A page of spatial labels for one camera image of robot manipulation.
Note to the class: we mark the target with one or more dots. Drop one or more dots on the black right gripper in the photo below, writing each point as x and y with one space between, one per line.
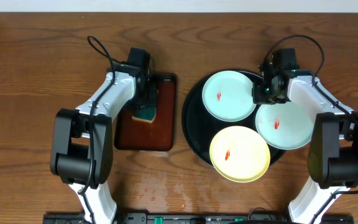
257 96

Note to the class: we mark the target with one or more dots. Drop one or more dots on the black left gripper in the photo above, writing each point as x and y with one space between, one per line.
150 101

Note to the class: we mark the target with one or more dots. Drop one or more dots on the green yellow sponge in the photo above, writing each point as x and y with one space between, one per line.
146 114

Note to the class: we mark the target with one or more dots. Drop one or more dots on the pale green plate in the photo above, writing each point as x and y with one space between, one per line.
227 96
284 126

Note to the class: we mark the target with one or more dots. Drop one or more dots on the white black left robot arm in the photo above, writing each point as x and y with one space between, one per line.
82 140

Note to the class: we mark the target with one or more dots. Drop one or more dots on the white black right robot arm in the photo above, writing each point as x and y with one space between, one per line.
333 152

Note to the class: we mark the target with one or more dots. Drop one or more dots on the rectangular red-brown tray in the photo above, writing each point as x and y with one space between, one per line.
136 135

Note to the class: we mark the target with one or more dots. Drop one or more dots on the round black tray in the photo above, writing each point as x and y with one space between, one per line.
199 126

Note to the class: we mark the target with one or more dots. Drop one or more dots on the yellow plate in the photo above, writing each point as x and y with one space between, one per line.
239 154

